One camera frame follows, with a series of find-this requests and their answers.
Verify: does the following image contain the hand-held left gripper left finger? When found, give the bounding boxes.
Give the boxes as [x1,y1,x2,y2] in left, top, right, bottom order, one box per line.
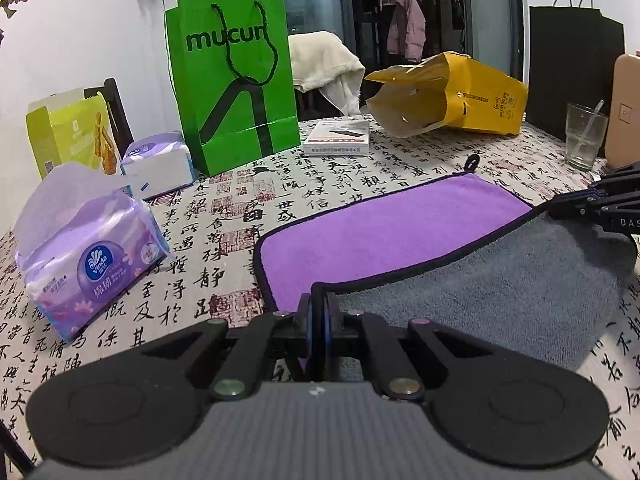
[140,292,317,401]

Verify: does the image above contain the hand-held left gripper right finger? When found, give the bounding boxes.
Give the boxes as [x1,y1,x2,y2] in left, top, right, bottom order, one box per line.
[319,292,497,402]

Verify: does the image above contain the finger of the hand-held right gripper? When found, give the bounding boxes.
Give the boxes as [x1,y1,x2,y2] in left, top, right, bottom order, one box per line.
[547,193,612,222]
[572,160,640,202]

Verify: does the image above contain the purple and grey towel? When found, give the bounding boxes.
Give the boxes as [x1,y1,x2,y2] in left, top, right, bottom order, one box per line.
[252,154,637,372]

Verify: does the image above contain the clear drinking glass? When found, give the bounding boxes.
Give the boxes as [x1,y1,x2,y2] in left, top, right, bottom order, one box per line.
[565,102,610,172]

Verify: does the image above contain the clear straw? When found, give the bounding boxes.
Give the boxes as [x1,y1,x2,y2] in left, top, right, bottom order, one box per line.
[575,100,605,161]

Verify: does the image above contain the tan flat box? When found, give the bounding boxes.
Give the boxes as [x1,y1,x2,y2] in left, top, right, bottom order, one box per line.
[604,52,640,170]

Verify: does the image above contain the black paper bag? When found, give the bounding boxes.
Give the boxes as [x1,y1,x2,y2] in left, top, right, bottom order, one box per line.
[527,0,626,130]

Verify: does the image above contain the yellow paper bag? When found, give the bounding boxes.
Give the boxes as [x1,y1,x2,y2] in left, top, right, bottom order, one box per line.
[364,51,530,139]

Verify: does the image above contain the small white box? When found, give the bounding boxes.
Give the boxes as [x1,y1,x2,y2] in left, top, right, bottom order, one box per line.
[302,120,372,157]

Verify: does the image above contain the small purple tissue pack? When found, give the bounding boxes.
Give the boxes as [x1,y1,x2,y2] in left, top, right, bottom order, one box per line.
[121,131,196,201]

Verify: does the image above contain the large purple tissue pack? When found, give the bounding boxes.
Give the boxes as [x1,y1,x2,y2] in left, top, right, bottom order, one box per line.
[12,162,169,344]

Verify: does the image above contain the green paper bag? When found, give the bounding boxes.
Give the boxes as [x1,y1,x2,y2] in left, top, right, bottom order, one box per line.
[165,0,302,178]

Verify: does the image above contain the pink jacket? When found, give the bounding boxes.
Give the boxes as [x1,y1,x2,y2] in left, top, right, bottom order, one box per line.
[387,0,427,61]

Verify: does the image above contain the cream cloth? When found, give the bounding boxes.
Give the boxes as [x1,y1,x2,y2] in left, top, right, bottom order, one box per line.
[288,31,366,116]

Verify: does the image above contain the black chair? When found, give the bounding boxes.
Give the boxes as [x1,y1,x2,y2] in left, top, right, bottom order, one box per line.
[84,77,135,161]

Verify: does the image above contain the yellow-green carton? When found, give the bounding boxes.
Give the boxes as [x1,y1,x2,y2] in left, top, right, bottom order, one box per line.
[26,87,124,182]

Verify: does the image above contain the black tripod leg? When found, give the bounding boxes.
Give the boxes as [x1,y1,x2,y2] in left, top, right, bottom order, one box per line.
[0,417,37,479]

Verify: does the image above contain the glass sliding door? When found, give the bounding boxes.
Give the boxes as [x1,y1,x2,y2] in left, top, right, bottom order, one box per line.
[243,0,524,83]

